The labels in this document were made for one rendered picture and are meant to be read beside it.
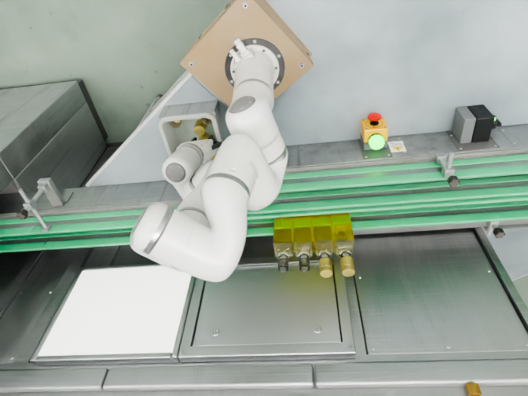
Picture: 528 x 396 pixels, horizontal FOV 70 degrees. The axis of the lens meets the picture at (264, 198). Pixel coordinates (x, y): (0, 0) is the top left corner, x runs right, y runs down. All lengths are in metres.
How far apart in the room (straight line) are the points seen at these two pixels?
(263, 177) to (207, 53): 0.43
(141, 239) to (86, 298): 0.79
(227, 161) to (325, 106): 0.59
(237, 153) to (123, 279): 0.80
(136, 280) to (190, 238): 0.74
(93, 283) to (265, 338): 0.63
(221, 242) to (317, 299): 0.58
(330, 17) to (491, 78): 0.49
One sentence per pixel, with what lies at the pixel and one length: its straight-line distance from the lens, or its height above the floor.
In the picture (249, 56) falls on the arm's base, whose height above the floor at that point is 0.89.
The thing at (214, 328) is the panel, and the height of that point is 1.23.
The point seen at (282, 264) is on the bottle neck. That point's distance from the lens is 1.05.
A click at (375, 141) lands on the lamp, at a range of 1.16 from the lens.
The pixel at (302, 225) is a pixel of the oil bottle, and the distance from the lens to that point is 1.13.
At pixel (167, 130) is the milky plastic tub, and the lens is 1.21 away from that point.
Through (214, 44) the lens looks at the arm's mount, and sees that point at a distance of 1.03.
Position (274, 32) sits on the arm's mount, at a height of 0.85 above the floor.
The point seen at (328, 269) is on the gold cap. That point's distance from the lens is 1.03.
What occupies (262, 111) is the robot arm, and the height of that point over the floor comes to 1.14.
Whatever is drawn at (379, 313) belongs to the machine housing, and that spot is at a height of 1.18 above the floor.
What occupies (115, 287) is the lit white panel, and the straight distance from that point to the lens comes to 1.36.
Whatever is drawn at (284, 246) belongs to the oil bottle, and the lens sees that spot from 1.08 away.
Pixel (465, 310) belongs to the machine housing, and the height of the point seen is 1.18.
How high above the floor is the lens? 1.82
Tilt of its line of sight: 51 degrees down
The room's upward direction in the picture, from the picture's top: 176 degrees counter-clockwise
